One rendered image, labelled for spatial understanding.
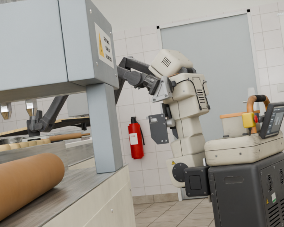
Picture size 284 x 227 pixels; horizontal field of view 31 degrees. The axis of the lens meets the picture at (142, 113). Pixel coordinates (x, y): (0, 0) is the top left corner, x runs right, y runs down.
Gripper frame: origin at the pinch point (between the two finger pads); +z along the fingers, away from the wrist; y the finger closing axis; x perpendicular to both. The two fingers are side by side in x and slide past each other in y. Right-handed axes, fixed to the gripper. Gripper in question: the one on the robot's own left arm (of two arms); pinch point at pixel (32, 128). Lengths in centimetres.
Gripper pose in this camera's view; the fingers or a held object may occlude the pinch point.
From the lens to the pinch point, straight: 319.2
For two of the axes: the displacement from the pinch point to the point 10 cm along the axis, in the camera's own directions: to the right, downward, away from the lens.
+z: -2.5, 0.8, 9.6
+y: 1.6, 9.9, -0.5
